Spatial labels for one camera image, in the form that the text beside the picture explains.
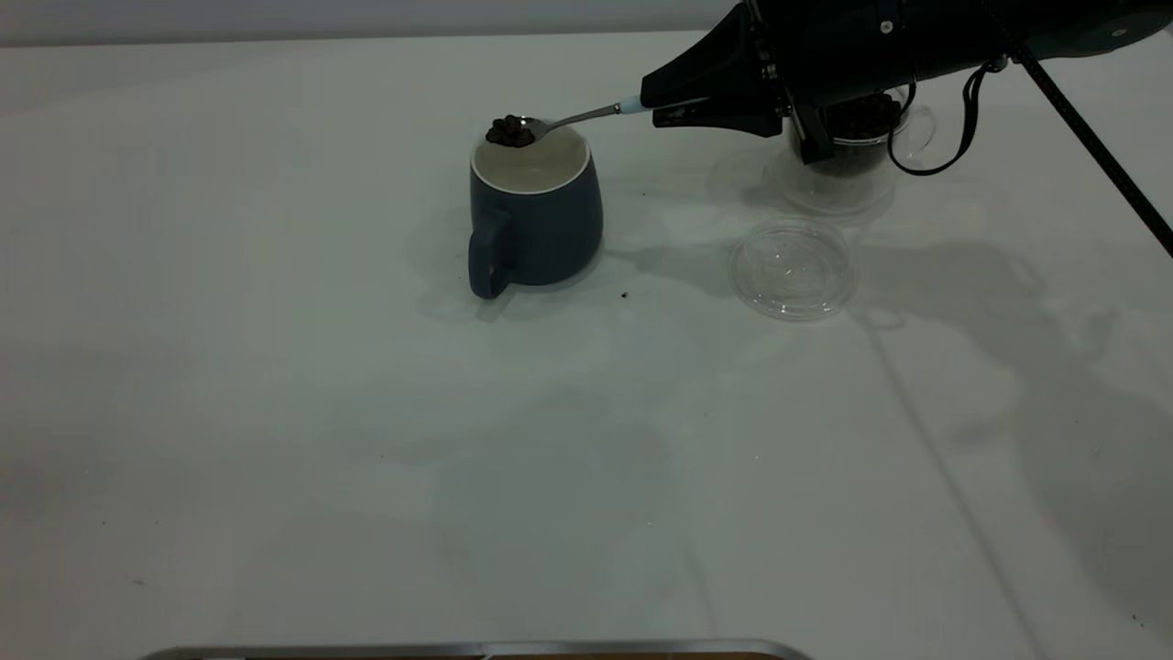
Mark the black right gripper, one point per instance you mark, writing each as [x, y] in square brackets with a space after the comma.
[871, 46]

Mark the small coffee bean clump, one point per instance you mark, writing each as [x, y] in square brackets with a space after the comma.
[509, 133]

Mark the dark grey-blue ceramic mug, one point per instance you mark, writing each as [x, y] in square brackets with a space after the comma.
[541, 234]

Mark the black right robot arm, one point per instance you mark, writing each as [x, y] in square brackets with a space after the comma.
[1100, 32]

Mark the coffee beans heap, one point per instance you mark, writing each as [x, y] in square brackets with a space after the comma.
[866, 124]

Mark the clear round glass dish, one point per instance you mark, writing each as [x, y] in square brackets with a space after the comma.
[793, 270]

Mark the clear double-wall glass cup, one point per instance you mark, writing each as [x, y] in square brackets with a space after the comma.
[852, 192]

